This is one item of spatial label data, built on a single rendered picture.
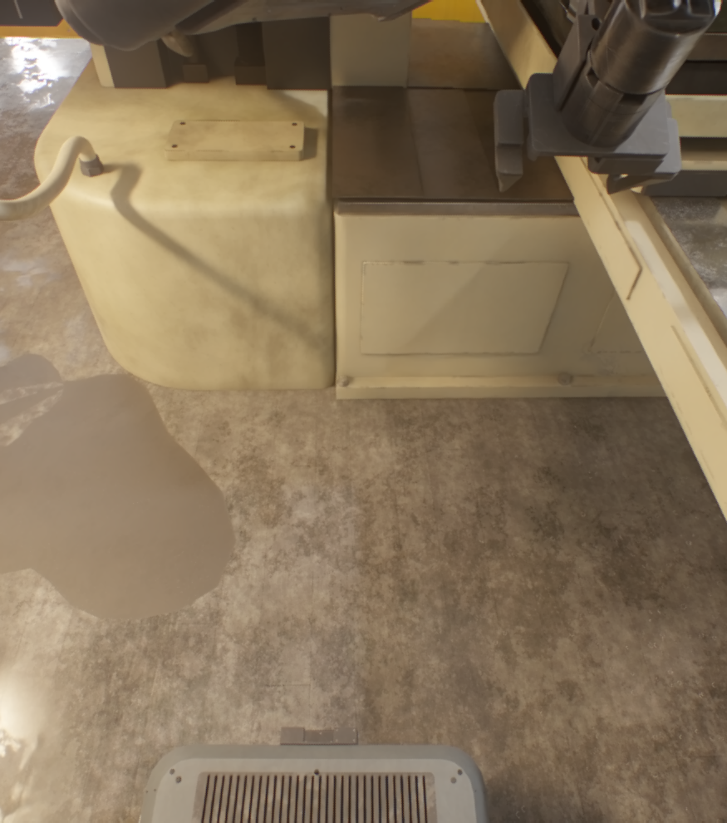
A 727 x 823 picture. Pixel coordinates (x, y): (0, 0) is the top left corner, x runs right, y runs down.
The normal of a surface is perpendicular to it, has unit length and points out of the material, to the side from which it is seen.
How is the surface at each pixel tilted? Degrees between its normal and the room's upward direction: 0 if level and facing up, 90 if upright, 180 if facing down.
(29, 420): 0
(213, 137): 0
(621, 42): 106
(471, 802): 0
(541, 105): 30
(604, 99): 115
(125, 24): 124
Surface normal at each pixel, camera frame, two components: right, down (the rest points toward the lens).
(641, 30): -0.62, 0.77
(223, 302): 0.04, 0.76
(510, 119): 0.02, -0.18
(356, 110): 0.03, -0.65
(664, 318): -1.00, 0.01
